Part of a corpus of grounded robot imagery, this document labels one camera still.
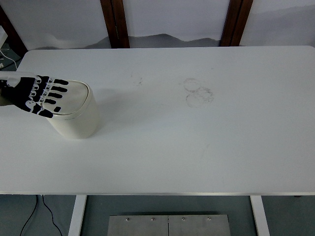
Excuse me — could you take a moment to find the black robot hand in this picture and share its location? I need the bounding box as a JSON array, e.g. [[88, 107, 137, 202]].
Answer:
[[1, 75, 68, 118]]

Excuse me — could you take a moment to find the cream trash can with lid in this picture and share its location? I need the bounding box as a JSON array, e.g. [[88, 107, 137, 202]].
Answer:
[[42, 80, 99, 139]]

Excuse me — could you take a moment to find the left white table leg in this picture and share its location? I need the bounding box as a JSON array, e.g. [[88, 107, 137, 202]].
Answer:
[[68, 195, 87, 236]]

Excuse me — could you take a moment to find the white table leg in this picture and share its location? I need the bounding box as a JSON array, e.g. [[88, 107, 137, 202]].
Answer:
[[250, 196, 270, 236], [68, 195, 87, 236]]

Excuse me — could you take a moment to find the right white table leg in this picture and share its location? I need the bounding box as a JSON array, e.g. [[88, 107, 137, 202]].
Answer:
[[250, 196, 270, 236]]

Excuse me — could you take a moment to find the far-left dark wooden post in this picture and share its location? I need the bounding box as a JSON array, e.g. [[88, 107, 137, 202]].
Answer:
[[0, 7, 28, 58]]

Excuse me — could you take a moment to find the left dark wooden post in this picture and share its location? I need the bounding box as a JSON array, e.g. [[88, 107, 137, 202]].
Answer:
[[100, 0, 130, 49]]

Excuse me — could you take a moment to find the black cable on floor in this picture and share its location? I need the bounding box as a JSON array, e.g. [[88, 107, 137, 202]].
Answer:
[[20, 195, 63, 236]]

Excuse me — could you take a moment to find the metal base plate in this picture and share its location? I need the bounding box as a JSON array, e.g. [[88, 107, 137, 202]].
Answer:
[[107, 214, 231, 236]]

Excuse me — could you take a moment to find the right dark wooden post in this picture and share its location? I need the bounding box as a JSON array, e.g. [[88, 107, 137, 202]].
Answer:
[[220, 0, 253, 47]]

